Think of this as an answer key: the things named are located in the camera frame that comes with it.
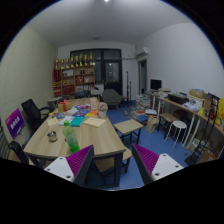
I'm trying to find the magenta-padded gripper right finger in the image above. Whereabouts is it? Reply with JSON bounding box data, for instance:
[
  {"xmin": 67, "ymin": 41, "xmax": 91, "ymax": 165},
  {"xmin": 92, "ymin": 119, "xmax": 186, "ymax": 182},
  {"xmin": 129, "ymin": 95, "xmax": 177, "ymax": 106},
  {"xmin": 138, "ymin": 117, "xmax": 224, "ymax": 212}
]
[{"xmin": 131, "ymin": 143, "xmax": 185, "ymax": 186}]

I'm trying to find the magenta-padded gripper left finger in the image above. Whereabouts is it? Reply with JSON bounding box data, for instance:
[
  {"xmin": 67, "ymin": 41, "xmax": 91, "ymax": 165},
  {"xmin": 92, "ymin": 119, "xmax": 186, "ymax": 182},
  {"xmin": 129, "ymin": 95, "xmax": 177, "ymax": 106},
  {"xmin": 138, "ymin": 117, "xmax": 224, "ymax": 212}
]
[{"xmin": 44, "ymin": 144, "xmax": 95, "ymax": 188}]

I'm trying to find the green drink bottle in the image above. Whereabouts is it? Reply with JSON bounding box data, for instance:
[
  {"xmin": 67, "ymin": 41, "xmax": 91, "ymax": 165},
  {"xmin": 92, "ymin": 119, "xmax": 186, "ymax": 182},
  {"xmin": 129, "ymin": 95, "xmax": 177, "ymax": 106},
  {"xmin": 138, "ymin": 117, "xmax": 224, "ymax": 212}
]
[{"xmin": 62, "ymin": 119, "xmax": 81, "ymax": 154}]

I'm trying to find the brown paper bag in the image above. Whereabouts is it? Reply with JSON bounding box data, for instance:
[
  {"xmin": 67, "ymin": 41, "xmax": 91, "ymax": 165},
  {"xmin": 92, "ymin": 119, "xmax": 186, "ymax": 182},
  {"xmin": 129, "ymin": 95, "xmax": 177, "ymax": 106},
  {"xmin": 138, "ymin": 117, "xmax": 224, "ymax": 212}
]
[{"xmin": 145, "ymin": 116, "xmax": 160, "ymax": 135}]

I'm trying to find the steel cup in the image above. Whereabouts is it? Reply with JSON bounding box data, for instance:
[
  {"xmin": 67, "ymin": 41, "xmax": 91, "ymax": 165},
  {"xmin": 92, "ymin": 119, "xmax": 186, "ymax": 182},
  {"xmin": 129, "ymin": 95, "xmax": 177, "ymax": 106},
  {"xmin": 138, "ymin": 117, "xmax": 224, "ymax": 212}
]
[{"xmin": 47, "ymin": 130, "xmax": 59, "ymax": 143}]

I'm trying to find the small wooden side table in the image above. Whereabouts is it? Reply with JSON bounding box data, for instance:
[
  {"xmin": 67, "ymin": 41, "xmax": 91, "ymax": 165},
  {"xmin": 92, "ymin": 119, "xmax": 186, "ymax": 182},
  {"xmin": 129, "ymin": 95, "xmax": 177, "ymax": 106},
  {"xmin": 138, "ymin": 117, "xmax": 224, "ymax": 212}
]
[{"xmin": 113, "ymin": 118, "xmax": 145, "ymax": 145}]

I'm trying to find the teal book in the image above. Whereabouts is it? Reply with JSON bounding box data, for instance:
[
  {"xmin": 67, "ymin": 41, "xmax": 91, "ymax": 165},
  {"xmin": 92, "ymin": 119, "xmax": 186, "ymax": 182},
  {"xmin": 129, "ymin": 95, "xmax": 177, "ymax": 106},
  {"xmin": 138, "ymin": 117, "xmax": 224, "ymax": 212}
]
[{"xmin": 69, "ymin": 116, "xmax": 86, "ymax": 128}]

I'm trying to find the kraft paper envelope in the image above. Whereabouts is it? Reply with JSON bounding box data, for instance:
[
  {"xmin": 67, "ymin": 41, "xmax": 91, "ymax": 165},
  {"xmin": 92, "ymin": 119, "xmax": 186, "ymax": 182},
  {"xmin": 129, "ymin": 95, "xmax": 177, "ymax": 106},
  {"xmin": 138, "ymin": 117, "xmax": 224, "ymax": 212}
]
[{"xmin": 82, "ymin": 116, "xmax": 107, "ymax": 129}]

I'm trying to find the white paper sheet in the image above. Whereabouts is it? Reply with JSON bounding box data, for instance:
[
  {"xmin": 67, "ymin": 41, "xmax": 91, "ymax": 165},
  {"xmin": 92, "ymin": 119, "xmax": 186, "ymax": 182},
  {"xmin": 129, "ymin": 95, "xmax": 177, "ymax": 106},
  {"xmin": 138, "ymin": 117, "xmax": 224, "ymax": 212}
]
[{"xmin": 57, "ymin": 115, "xmax": 75, "ymax": 127}]

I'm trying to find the round white stool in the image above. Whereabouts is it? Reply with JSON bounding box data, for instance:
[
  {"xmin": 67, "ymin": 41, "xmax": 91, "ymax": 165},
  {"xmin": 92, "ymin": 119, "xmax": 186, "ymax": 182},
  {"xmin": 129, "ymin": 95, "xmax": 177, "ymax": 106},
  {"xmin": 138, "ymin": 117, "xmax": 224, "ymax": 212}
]
[{"xmin": 165, "ymin": 120, "xmax": 188, "ymax": 150}]

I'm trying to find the square wooden stool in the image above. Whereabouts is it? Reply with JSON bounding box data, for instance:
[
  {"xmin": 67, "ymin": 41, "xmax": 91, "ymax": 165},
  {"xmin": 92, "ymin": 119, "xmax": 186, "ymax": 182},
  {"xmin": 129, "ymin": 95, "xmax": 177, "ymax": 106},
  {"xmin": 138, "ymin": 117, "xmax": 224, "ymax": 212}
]
[{"xmin": 157, "ymin": 112, "xmax": 180, "ymax": 135}]

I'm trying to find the orange book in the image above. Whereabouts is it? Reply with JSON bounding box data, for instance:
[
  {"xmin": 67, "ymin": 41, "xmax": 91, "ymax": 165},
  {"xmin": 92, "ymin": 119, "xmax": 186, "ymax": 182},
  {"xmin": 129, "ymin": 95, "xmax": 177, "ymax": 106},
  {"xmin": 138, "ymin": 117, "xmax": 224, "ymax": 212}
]
[{"xmin": 85, "ymin": 109, "xmax": 100, "ymax": 118}]

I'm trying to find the flower bouquet in white pot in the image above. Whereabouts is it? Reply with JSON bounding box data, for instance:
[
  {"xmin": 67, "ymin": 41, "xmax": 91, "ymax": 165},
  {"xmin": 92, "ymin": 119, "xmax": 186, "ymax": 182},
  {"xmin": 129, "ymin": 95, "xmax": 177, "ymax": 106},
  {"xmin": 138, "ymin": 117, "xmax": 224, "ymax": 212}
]
[{"xmin": 97, "ymin": 101, "xmax": 109, "ymax": 120}]

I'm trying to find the orange gift box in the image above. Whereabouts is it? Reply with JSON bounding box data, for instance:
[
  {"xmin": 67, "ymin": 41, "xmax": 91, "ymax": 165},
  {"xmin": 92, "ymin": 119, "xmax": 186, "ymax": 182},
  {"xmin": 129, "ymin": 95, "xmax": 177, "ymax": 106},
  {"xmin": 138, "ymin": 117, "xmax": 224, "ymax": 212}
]
[{"xmin": 57, "ymin": 99, "xmax": 73, "ymax": 113}]

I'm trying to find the standing white card box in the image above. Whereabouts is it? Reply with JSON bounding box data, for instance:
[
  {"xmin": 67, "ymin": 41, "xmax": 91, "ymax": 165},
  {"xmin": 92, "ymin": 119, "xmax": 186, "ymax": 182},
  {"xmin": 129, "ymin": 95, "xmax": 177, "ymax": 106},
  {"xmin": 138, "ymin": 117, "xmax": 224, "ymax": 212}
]
[{"xmin": 89, "ymin": 97, "xmax": 99, "ymax": 111}]

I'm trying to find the black metal rack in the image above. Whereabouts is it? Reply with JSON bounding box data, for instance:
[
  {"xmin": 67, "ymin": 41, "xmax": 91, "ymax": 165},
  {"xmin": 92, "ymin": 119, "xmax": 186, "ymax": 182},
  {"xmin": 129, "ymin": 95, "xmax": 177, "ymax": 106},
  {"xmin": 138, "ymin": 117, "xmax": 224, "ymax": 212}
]
[{"xmin": 184, "ymin": 93, "xmax": 221, "ymax": 167}]

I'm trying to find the black slatted chair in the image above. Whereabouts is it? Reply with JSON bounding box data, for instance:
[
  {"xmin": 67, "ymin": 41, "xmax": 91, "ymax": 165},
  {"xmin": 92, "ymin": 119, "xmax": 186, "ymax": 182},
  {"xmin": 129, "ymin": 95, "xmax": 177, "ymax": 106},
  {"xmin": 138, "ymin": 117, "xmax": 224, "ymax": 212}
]
[{"xmin": 0, "ymin": 126, "xmax": 35, "ymax": 165}]

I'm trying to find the black office chair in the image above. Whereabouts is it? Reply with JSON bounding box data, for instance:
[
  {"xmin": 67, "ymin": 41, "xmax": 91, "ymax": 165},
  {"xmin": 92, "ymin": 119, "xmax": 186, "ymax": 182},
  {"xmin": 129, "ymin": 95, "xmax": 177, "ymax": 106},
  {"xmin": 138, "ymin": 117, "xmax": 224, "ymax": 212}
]
[{"xmin": 21, "ymin": 98, "xmax": 52, "ymax": 133}]

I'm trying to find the black tripod stand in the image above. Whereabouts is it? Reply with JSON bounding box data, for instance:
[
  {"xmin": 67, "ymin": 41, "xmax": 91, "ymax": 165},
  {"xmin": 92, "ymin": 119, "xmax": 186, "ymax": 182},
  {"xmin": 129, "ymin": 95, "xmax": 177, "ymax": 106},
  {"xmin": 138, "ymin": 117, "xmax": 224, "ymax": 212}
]
[{"xmin": 124, "ymin": 70, "xmax": 133, "ymax": 117}]

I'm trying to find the grey armchair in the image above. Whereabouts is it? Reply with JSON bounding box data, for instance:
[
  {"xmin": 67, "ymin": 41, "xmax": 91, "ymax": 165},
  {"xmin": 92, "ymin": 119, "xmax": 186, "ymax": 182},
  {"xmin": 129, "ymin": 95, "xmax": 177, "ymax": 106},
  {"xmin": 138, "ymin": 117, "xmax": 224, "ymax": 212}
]
[{"xmin": 101, "ymin": 88, "xmax": 124, "ymax": 111}]

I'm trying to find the purple sign board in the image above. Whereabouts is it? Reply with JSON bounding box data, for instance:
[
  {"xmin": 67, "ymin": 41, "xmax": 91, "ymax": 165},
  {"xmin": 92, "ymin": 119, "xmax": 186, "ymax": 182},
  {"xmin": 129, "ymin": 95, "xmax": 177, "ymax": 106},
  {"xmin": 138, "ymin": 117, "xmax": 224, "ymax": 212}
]
[{"xmin": 4, "ymin": 107, "xmax": 26, "ymax": 140}]

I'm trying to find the black computer monitor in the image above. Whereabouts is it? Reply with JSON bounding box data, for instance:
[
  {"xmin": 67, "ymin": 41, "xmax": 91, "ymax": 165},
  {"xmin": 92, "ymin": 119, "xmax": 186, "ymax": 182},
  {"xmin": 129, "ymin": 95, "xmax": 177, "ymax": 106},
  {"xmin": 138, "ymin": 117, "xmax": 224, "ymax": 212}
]
[{"xmin": 149, "ymin": 78, "xmax": 163, "ymax": 92}]

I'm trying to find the wooden shelf unit with trophies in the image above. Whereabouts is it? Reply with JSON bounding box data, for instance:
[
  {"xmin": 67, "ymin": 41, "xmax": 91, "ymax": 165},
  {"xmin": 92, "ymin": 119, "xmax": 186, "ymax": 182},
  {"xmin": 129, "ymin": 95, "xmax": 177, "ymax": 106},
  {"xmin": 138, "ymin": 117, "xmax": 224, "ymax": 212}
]
[{"xmin": 52, "ymin": 52, "xmax": 97, "ymax": 99}]

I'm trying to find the black framed glass door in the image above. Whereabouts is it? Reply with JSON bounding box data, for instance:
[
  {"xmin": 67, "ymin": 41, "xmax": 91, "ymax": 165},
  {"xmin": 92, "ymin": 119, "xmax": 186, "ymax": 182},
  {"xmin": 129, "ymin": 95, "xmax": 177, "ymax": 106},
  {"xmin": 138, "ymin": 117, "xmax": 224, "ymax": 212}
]
[{"xmin": 69, "ymin": 48, "xmax": 123, "ymax": 96}]

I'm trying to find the white air conditioner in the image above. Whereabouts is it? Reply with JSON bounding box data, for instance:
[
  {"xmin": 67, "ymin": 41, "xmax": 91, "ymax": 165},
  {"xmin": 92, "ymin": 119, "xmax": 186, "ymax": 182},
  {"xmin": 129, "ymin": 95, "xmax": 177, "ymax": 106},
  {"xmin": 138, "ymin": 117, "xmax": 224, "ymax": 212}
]
[{"xmin": 134, "ymin": 46, "xmax": 150, "ymax": 59}]

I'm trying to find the long wooden wall desk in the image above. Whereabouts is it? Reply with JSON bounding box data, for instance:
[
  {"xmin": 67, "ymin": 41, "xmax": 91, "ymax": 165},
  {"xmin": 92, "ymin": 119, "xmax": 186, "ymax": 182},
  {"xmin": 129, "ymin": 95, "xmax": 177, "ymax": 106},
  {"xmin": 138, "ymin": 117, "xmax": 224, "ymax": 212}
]
[{"xmin": 151, "ymin": 92, "xmax": 224, "ymax": 158}]

